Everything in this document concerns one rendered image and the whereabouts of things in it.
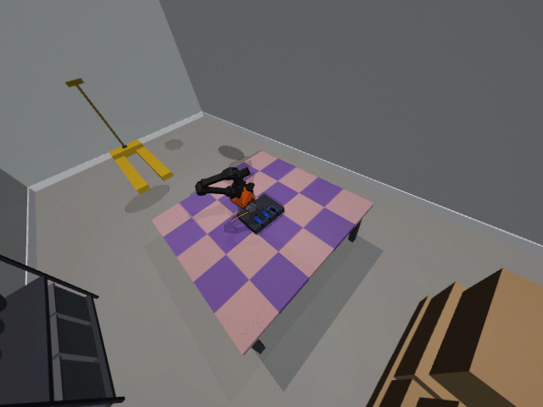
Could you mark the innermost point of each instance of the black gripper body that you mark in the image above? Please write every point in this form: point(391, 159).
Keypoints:
point(249, 187)

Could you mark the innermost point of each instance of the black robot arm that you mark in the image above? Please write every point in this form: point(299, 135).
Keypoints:
point(228, 174)

